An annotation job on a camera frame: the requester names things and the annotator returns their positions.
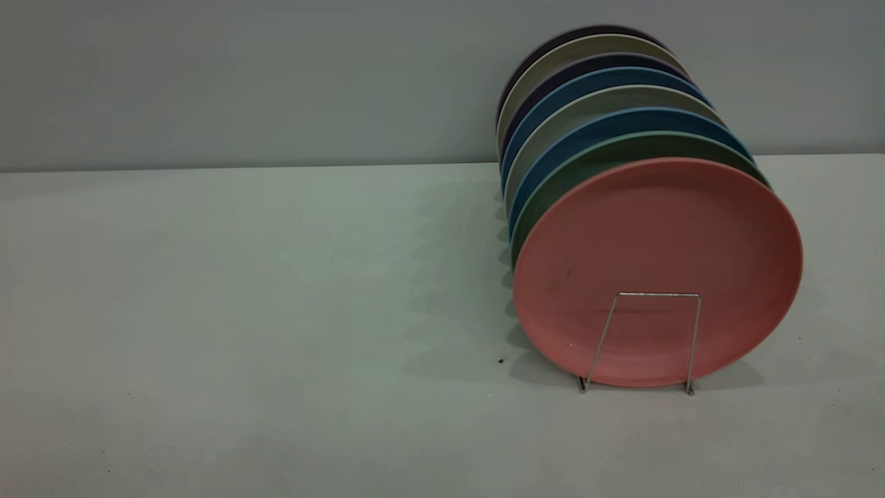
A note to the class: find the blue round plate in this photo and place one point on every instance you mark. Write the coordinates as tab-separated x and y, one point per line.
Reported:
553	98
570	142

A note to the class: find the dark purple round plate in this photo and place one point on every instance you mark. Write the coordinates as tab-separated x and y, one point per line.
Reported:
581	32
553	79

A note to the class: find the green round plate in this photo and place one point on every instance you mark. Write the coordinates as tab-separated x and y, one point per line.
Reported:
588	162

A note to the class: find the beige round plate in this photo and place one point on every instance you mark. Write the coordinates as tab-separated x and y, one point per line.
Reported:
553	128
553	59

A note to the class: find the pink round plate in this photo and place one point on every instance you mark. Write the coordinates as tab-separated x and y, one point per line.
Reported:
657	242

